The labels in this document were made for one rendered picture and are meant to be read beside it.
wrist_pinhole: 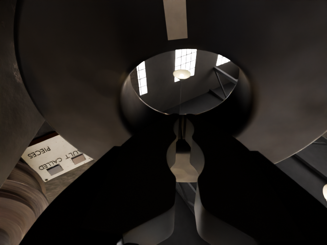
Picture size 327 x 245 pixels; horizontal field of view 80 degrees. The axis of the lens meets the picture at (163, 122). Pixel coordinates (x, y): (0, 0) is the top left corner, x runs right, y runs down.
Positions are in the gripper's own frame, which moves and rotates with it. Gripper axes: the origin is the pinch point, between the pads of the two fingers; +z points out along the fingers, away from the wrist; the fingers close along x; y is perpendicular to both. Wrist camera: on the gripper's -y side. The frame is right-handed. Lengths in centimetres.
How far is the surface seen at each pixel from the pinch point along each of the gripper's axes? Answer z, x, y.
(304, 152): 678, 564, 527
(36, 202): 22, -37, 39
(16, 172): 23, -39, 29
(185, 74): 672, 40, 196
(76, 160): 40, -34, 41
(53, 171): 36, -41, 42
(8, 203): 17, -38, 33
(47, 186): 38, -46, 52
